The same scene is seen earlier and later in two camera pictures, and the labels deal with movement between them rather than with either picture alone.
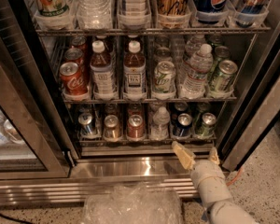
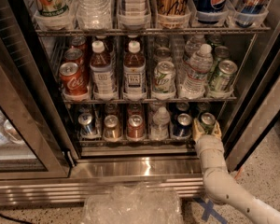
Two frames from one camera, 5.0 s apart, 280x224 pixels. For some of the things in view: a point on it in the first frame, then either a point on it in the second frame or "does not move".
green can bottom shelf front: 207,127 does not move
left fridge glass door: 27,141 does not move
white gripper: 205,171 to 209,144
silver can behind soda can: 162,54 does not move
